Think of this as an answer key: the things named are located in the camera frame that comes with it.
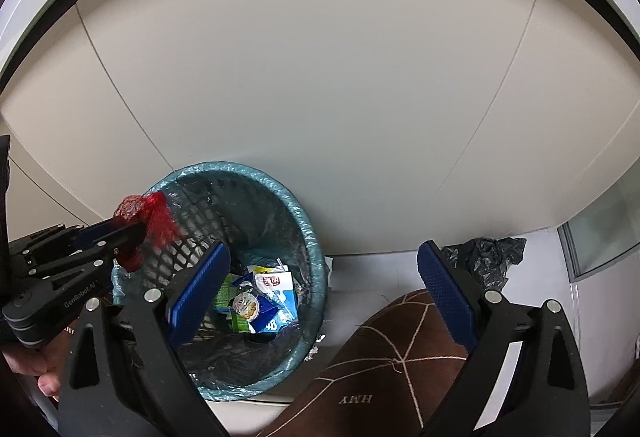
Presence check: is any red mesh net bag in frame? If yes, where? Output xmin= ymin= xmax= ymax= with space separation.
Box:
xmin=114 ymin=191 xmax=181 ymax=272

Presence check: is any green mesh trash bin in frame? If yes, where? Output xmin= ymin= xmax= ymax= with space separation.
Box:
xmin=112 ymin=162 xmax=328 ymax=401

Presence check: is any black plastic bag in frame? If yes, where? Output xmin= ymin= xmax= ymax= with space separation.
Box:
xmin=442 ymin=237 xmax=526 ymax=292

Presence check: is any blue white milk carton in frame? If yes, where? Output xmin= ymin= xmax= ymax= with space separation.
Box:
xmin=250 ymin=266 xmax=298 ymax=334

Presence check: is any left hand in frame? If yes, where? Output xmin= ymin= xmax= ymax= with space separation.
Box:
xmin=1 ymin=324 xmax=75 ymax=401

